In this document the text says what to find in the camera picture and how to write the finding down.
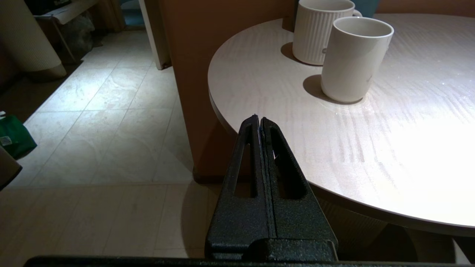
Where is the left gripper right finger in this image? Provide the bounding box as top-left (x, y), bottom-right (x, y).
top-left (261, 117), bottom-right (338, 260)

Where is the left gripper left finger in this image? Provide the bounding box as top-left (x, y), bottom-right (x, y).
top-left (205, 114), bottom-right (277, 260)

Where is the smooth white cup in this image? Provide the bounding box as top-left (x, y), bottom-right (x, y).
top-left (321, 16), bottom-right (394, 103)

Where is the brown waste bin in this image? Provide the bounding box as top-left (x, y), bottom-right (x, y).
top-left (0, 146), bottom-right (23, 191)

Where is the green bag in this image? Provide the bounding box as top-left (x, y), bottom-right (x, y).
top-left (0, 111), bottom-right (37, 159)

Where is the grey plastic bag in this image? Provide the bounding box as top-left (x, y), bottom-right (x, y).
top-left (61, 11), bottom-right (95, 56)

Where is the metal-legged stool shelf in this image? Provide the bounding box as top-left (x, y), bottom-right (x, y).
top-left (35, 0), bottom-right (99, 62)

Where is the black box device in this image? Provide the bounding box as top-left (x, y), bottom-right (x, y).
top-left (24, 0), bottom-right (71, 15)

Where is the white ribbed mug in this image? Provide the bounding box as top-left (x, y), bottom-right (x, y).
top-left (292, 0), bottom-right (362, 66)

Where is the beige sink pedestal column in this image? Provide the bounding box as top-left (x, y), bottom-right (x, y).
top-left (0, 0), bottom-right (67, 78)

